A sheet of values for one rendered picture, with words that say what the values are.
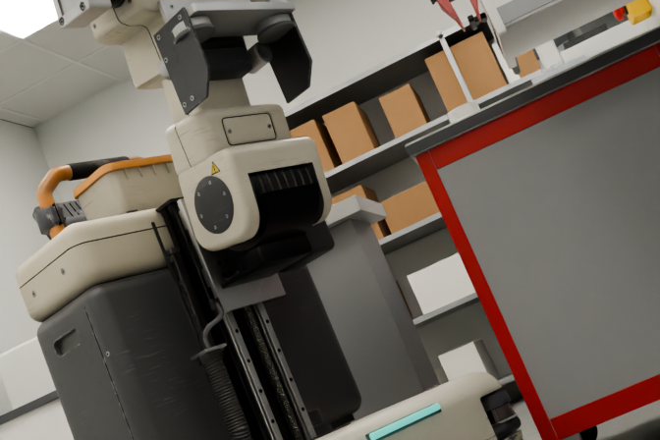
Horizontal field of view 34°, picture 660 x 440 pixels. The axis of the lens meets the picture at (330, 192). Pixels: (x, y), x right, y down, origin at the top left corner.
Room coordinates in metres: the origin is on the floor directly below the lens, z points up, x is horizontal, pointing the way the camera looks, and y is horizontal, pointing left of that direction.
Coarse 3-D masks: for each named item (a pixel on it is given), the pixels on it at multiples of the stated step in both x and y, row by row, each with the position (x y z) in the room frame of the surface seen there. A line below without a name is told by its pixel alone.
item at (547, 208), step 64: (640, 64) 2.14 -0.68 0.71; (448, 128) 2.20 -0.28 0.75; (512, 128) 2.19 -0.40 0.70; (576, 128) 2.17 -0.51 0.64; (640, 128) 2.15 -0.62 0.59; (448, 192) 2.22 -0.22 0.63; (512, 192) 2.20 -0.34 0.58; (576, 192) 2.18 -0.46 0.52; (640, 192) 2.16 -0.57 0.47; (512, 256) 2.21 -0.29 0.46; (576, 256) 2.19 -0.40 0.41; (640, 256) 2.17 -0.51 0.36; (512, 320) 2.22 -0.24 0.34; (576, 320) 2.20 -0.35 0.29; (640, 320) 2.18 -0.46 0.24; (576, 384) 2.21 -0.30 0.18; (640, 384) 2.18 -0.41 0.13
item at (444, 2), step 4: (440, 0) 2.02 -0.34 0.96; (444, 0) 2.02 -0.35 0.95; (448, 0) 2.02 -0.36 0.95; (452, 0) 2.08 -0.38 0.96; (440, 4) 2.03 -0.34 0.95; (444, 4) 2.02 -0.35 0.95; (448, 4) 2.02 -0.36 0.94; (444, 8) 2.03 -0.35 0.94; (448, 8) 2.03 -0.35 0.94; (452, 8) 2.03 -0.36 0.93; (448, 12) 2.07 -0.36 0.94; (452, 12) 2.03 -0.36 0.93; (452, 16) 2.06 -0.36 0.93; (456, 16) 2.03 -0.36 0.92; (456, 20) 2.04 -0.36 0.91; (460, 20) 2.04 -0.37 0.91; (460, 24) 2.04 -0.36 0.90; (464, 28) 2.04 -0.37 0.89
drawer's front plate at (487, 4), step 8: (480, 0) 1.98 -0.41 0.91; (488, 0) 1.93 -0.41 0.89; (488, 8) 1.93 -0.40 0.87; (488, 16) 1.96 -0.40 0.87; (496, 16) 1.93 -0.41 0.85; (488, 24) 2.16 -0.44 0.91; (496, 24) 1.93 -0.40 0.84; (496, 32) 1.97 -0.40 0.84; (504, 32) 1.93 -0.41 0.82; (496, 40) 2.17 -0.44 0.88; (504, 40) 1.97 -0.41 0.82; (504, 48) 2.03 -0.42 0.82; (512, 48) 2.06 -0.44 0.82; (504, 56) 2.14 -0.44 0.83; (512, 56) 2.11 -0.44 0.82; (512, 64) 2.17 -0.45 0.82
